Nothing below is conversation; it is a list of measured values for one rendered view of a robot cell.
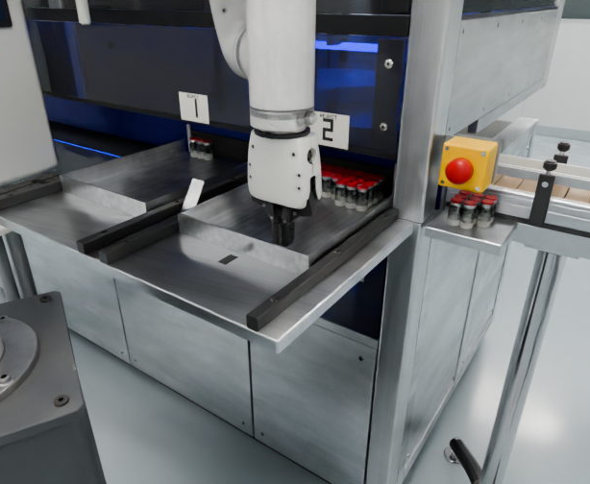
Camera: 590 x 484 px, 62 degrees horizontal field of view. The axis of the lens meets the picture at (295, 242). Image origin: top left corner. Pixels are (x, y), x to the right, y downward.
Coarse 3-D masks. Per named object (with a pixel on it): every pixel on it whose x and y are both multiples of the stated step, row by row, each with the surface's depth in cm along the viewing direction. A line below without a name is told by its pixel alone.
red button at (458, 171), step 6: (450, 162) 75; (456, 162) 74; (462, 162) 73; (468, 162) 74; (450, 168) 74; (456, 168) 74; (462, 168) 73; (468, 168) 73; (450, 174) 75; (456, 174) 74; (462, 174) 74; (468, 174) 73; (450, 180) 75; (456, 180) 74; (462, 180) 74; (468, 180) 74
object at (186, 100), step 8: (184, 96) 106; (192, 96) 105; (200, 96) 103; (184, 104) 107; (192, 104) 105; (200, 104) 104; (184, 112) 108; (192, 112) 106; (200, 112) 105; (208, 112) 104; (192, 120) 107; (200, 120) 106; (208, 120) 105
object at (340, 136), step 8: (320, 112) 88; (320, 120) 88; (336, 120) 87; (344, 120) 86; (312, 128) 90; (320, 128) 89; (336, 128) 87; (344, 128) 86; (320, 136) 90; (328, 136) 89; (336, 136) 88; (344, 136) 87; (320, 144) 90; (328, 144) 89; (336, 144) 88; (344, 144) 87
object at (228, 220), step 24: (240, 192) 92; (192, 216) 83; (216, 216) 88; (240, 216) 88; (264, 216) 88; (312, 216) 88; (336, 216) 88; (360, 216) 88; (216, 240) 77; (240, 240) 74; (264, 240) 72; (312, 240) 79; (336, 240) 73; (288, 264) 70; (312, 264) 69
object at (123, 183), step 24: (168, 144) 119; (96, 168) 104; (120, 168) 109; (144, 168) 112; (168, 168) 112; (192, 168) 112; (216, 168) 112; (240, 168) 104; (72, 192) 98; (96, 192) 92; (120, 192) 98; (144, 192) 98; (168, 192) 98
